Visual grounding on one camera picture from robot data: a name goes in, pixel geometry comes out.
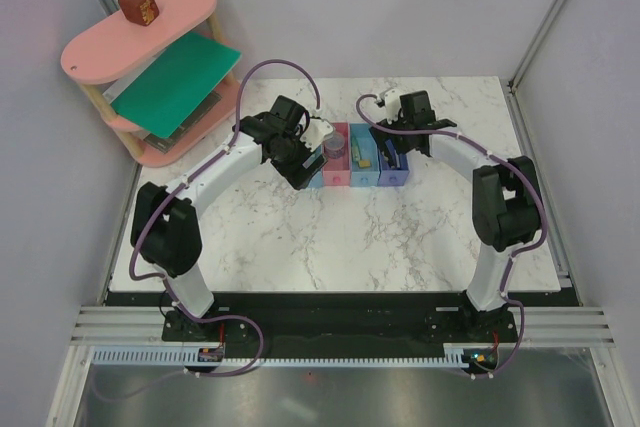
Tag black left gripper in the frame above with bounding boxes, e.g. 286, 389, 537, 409
271, 129, 328, 191

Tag pink plastic bin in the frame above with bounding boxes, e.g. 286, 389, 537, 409
323, 122, 351, 187

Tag small blue cup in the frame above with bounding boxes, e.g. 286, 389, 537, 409
323, 131, 346, 159

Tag blue capped white marker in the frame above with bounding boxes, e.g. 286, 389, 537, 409
387, 147, 403, 170

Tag light green highlighter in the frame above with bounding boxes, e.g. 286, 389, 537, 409
351, 137, 362, 164

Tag purple blue plastic bin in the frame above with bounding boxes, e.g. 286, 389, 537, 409
370, 127, 410, 187

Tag light blue plastic bin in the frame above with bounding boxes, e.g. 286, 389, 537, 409
349, 123, 380, 188

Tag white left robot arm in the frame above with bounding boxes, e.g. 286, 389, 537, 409
131, 96, 334, 340

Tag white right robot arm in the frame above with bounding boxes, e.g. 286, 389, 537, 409
370, 89, 548, 341

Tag green board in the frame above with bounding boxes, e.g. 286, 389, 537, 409
111, 32, 241, 138

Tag pink two-tier shelf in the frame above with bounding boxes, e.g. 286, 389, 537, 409
60, 0, 239, 168

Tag brown wooden cube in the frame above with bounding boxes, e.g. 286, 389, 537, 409
118, 0, 160, 26

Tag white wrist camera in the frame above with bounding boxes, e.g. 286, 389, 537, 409
300, 117, 335, 152
375, 88, 402, 123

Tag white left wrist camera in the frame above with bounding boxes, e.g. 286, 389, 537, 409
300, 117, 335, 152

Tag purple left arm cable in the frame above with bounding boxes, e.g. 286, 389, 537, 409
92, 59, 324, 403

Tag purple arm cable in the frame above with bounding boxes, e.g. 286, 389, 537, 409
92, 59, 324, 403
354, 93, 549, 381

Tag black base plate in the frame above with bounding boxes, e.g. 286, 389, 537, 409
102, 290, 584, 363

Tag aluminium frame rail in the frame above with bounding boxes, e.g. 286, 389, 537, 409
503, 0, 599, 306

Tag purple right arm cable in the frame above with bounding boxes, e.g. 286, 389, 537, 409
354, 93, 549, 381

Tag white slotted cable duct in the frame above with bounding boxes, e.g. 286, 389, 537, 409
91, 345, 479, 368

